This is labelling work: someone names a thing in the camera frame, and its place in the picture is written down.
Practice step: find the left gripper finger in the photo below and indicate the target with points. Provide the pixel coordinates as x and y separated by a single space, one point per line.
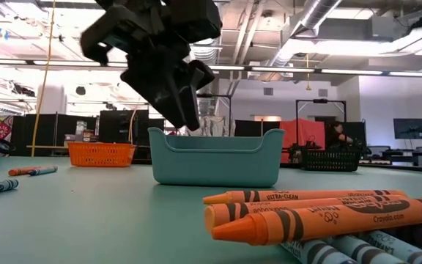
196 77
159 88

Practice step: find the orange crayon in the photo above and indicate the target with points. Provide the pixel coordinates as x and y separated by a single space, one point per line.
343 221
306 194
222 216
20 171

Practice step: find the white patterned cloth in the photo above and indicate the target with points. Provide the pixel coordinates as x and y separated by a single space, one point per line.
211 126

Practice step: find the large black monitor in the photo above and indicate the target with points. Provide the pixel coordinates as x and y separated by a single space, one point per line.
123 126

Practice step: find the black partition panel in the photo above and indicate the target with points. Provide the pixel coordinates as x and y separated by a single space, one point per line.
61 132
247 128
359 133

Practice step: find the orange plastic basket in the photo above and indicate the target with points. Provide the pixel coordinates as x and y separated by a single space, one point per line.
101 154

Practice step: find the stacked small boxes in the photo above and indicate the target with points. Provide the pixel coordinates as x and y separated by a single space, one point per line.
81 128

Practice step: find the clear centre tray with screws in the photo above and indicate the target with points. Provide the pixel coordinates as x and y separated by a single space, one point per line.
214 165

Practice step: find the red cloth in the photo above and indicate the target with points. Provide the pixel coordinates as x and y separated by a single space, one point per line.
299 132

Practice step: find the person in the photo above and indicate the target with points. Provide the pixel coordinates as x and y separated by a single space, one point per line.
337 133

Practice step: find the black plastic basket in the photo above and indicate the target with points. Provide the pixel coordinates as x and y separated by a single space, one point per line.
330 161

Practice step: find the office desk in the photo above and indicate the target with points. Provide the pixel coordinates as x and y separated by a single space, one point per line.
401 154

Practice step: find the ribbed silver air duct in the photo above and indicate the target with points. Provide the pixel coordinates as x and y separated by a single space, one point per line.
321 11
205 55

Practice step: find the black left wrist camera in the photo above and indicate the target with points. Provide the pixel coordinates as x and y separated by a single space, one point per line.
196 18

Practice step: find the wall air vent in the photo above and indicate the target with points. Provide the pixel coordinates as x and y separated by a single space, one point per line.
268 91
323 92

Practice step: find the black frame stand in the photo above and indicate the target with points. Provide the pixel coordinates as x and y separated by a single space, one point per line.
320 100

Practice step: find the white rectangular air duct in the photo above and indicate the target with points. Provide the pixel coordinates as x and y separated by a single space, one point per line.
379 29

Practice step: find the wall monitor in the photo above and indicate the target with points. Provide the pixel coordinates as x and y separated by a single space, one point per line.
410 128

